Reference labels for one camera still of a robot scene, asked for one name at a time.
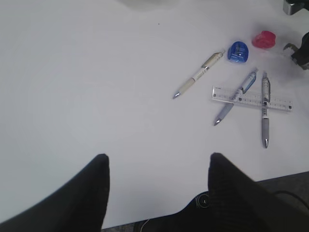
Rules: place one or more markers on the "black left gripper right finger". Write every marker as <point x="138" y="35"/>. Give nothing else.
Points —
<point x="239" y="204"/>

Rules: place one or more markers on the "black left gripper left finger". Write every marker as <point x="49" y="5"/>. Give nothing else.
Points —
<point x="78" y="206"/>

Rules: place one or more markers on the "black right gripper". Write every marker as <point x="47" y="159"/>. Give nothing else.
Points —
<point x="301" y="56"/>

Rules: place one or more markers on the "paper with brown strip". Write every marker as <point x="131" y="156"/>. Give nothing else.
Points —
<point x="291" y="47"/>

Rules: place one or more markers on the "pink pencil sharpener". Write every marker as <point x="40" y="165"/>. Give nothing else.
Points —
<point x="264" y="40"/>

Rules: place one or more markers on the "grey patterned ballpoint pen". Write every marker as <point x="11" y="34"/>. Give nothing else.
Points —
<point x="265" y="91"/>

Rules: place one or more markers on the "light blue ballpoint pen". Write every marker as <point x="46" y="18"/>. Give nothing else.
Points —
<point x="242" y="89"/>

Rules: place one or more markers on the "blue pencil sharpener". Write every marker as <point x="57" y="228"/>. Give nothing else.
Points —
<point x="238" y="52"/>

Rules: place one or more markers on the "cream white ballpoint pen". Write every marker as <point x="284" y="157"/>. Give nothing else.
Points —
<point x="202" y="70"/>

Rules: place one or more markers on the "clear plastic ruler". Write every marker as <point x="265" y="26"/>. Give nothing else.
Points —
<point x="251" y="99"/>

